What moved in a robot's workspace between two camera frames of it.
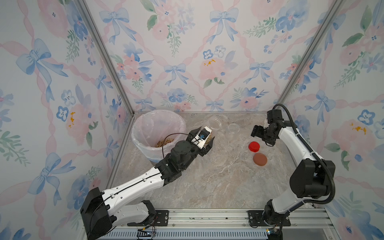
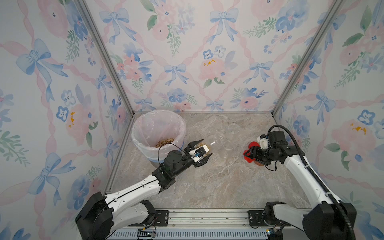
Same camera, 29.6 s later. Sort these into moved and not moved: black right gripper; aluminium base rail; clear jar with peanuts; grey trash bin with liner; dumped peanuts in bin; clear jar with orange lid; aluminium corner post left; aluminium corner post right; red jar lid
Moved: clear jar with peanuts; black right gripper
Not moved: aluminium base rail; aluminium corner post left; aluminium corner post right; clear jar with orange lid; grey trash bin with liner; red jar lid; dumped peanuts in bin
